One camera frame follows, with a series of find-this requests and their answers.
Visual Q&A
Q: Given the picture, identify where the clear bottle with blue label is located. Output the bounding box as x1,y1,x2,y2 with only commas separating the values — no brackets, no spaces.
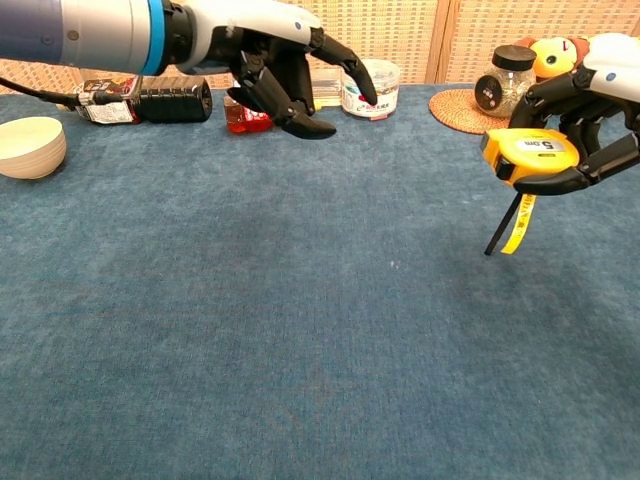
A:
312,69,346,109

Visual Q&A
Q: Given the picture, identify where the bear-shaped honey bottle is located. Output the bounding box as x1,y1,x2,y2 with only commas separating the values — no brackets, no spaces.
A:
223,87,276,135

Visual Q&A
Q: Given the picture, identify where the dark soy sauce bottle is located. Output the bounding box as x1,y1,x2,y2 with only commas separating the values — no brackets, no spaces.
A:
74,75,214,125

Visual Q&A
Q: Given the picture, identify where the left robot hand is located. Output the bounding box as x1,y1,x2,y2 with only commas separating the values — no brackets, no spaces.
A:
169,0,379,140

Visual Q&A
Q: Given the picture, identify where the round woven coaster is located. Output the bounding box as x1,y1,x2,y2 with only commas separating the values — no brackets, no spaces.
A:
428,88,521,136

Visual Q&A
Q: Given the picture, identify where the blue tablecloth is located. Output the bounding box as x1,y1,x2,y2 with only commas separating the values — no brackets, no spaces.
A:
0,82,640,480

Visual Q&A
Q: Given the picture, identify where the cream bowl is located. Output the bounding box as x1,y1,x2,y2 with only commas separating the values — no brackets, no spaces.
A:
0,116,68,180

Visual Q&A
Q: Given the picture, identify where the yellow plush toy brown hood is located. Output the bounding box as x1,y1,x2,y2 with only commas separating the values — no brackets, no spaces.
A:
514,35,601,81

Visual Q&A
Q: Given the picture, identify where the woven folding screen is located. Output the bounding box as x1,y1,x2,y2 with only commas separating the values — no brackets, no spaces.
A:
0,0,640,96

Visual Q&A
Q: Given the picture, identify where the yellow tape measure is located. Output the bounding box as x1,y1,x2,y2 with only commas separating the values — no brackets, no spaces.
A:
479,127,581,257

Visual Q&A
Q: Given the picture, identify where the clear plastic clip tub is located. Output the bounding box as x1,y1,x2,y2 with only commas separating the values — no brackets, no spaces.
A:
341,58,402,121

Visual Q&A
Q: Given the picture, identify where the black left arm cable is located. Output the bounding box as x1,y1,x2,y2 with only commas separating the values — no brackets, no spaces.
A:
0,75,109,109

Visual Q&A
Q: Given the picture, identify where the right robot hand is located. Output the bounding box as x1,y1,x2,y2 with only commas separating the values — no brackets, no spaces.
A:
508,32,640,197

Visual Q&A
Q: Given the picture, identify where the glass jar with black lid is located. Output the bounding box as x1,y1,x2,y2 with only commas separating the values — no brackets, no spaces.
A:
473,44,538,119

